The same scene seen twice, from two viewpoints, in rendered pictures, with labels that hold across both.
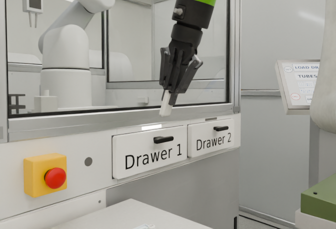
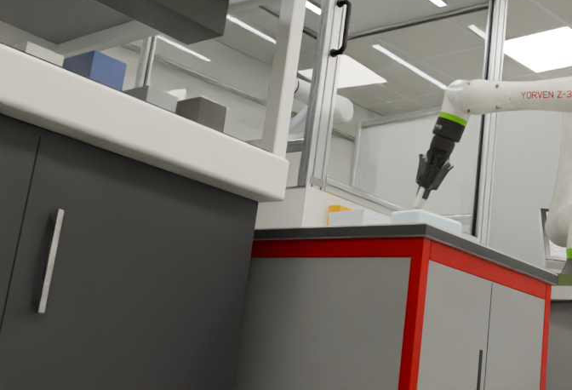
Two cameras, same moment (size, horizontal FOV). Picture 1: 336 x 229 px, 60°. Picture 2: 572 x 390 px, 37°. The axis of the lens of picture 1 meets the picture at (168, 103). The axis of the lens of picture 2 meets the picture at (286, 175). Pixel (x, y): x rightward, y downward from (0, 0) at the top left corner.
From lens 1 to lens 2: 2.06 m
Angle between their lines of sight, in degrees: 16
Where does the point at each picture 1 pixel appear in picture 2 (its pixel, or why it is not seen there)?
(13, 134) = (327, 186)
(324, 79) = (555, 197)
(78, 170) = not seen: hidden behind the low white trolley
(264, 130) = not seen: hidden behind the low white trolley
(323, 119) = (551, 229)
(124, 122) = (383, 209)
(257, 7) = (535, 151)
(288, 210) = not seen: outside the picture
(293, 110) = (551, 261)
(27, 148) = (331, 199)
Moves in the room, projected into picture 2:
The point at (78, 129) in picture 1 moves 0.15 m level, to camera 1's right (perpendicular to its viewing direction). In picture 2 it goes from (357, 200) to (405, 206)
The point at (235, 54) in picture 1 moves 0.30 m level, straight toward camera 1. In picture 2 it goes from (485, 186) to (483, 164)
